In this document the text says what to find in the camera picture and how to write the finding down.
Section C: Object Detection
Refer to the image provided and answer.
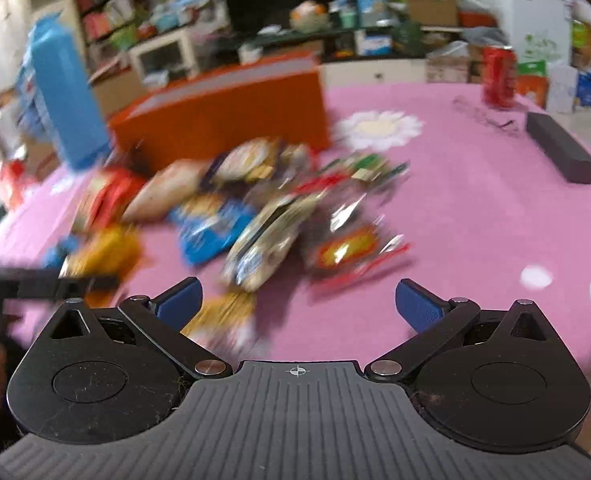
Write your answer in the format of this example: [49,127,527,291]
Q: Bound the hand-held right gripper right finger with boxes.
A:
[364,278,559,383]

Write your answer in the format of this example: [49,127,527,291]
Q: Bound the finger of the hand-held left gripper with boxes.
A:
[0,246,122,306]

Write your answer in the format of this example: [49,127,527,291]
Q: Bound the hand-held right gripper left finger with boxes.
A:
[38,276,233,382]

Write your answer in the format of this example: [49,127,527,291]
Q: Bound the orange yellow snack packet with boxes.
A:
[58,225,143,281]

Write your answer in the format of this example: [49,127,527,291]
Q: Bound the red clear-wrapped snack packet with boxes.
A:
[300,222,411,286]

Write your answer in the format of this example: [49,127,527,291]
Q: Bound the clear bag of round biscuits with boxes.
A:
[122,159,213,223]

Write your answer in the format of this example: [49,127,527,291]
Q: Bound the red yellow snack packet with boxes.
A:
[72,167,146,233]

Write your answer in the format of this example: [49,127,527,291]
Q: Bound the green-edged cookie packet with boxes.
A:
[320,152,411,186]

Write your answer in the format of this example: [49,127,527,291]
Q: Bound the orange storage box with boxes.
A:
[108,50,333,171]

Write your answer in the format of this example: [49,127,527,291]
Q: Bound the yellow white snack packet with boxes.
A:
[182,290,258,356]

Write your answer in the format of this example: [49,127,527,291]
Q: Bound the blue snack packet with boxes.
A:
[168,192,256,267]

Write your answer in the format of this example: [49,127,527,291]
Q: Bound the black-white label cookie packet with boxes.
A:
[222,195,316,293]

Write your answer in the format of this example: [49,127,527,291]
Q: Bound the pink tablecloth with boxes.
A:
[0,82,591,461]

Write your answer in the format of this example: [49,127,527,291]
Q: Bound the blue thermos bottle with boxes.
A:
[25,15,113,171]

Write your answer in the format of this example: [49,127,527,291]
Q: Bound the eyeglasses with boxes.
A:
[450,95,523,138]

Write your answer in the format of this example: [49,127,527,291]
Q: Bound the black rectangular case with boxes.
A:
[525,111,591,185]

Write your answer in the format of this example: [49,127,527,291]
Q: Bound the red soda can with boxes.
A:
[481,45,519,110]

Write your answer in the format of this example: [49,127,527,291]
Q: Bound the white glass-door cabinet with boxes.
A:
[130,30,198,83]

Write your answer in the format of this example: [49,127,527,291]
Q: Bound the bookshelf with books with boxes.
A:
[72,0,141,61]

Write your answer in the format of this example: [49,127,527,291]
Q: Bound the glass television stand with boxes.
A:
[210,24,426,63]

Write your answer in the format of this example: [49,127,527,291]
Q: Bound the brown cardboard box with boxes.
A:
[408,0,459,27]

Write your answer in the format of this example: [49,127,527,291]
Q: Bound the blue white carton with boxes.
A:
[358,0,389,28]

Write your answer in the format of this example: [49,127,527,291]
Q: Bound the bowl of fruit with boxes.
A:
[290,0,329,31]

